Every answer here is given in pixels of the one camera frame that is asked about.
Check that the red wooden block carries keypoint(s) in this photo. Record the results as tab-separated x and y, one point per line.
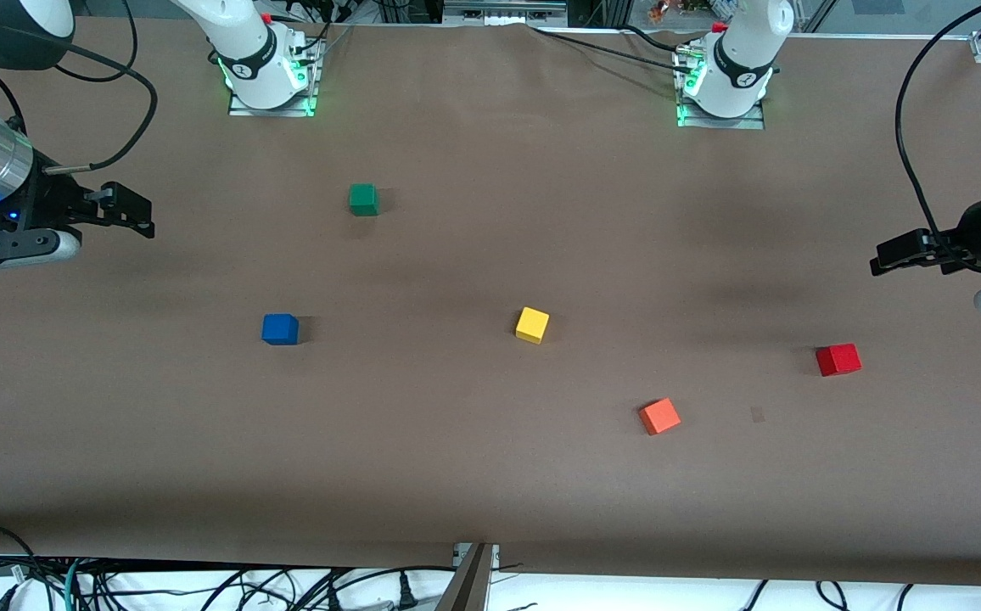
838	360

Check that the silver post bracket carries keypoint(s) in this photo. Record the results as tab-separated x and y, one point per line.
460	553

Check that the grey power strip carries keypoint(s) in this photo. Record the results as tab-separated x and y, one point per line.
503	10

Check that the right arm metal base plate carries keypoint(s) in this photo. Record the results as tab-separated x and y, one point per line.
304	106

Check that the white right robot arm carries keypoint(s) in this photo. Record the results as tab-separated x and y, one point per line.
244	51

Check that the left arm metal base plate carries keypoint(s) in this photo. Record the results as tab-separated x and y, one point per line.
753	124

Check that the blue wooden block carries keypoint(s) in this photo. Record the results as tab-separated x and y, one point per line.
280	329

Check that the orange wooden block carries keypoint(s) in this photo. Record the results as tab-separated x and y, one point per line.
660	417

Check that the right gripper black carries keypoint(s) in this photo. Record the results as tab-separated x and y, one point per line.
42	206

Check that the black power plug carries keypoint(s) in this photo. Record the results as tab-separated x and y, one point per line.
407	594

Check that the dark slanted post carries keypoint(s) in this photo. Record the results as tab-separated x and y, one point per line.
469	587

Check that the yellow wooden block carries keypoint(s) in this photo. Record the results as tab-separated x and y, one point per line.
532	325

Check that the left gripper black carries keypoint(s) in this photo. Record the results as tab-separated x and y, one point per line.
969	238

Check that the brown table cover sheet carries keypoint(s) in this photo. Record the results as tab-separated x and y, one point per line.
490	475

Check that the green wooden block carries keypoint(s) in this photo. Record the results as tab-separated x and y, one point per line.
363	200

